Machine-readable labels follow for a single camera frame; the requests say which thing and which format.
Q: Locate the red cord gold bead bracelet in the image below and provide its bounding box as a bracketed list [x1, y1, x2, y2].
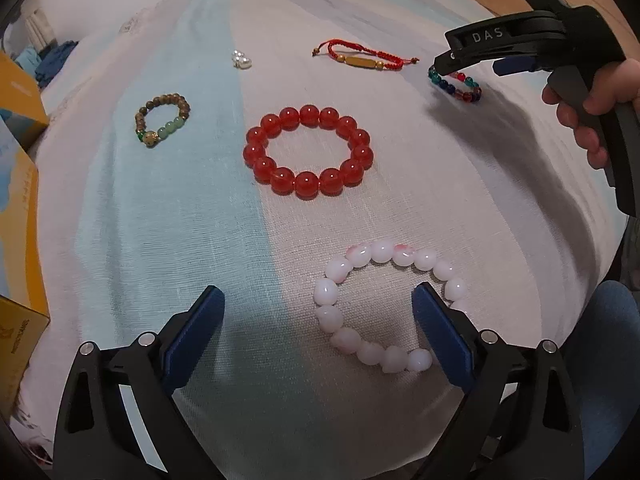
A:
[311, 39, 420, 73]

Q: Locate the multicolour glass bead bracelet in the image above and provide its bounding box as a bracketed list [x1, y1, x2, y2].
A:
[427, 65, 483, 105]

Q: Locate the white pink bead bracelet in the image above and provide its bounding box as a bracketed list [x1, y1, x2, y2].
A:
[313, 241, 470, 374]

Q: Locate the brown green bead bracelet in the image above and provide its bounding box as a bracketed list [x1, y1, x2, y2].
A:
[133, 92, 192, 150]

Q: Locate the person's right hand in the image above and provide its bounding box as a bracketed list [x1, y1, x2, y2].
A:
[542, 57, 640, 172]

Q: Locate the yellow and white cardboard box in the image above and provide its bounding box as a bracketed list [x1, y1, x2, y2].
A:
[0, 50, 52, 416]

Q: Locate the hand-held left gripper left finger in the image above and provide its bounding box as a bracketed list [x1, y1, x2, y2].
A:
[52, 285, 226, 480]

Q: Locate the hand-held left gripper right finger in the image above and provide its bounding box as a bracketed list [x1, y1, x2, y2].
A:
[411, 281, 586, 480]

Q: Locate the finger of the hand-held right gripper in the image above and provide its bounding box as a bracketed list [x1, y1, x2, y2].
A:
[432, 10, 557, 77]
[492, 55, 542, 77]

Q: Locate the blue clothes pile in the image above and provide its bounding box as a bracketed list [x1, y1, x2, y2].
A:
[34, 40, 80, 87]

